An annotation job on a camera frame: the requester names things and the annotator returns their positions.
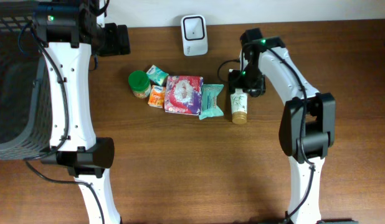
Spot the teal Kleenex tissue pack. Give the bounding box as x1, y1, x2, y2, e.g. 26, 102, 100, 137
146, 65, 169, 86

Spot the orange Kleenex tissue pack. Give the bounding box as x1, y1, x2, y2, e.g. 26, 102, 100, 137
148, 85, 166, 108

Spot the green lid jar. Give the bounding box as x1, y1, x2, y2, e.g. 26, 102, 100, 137
128, 70, 151, 98

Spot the white floral cream tube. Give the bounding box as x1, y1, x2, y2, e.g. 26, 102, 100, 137
231, 88, 248, 124

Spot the red purple tissue pack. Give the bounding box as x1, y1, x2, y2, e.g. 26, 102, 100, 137
164, 76, 203, 116

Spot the grey plastic basket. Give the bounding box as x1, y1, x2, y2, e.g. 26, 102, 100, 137
0, 1, 52, 160

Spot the mint green wipes pack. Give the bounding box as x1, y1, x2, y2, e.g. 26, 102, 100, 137
199, 84, 224, 120

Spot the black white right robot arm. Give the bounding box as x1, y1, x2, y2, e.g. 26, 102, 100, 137
227, 28, 336, 223

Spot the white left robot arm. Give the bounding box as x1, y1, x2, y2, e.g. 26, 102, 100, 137
31, 1, 130, 223

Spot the white barcode scanner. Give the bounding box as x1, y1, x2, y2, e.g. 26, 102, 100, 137
181, 15, 208, 57

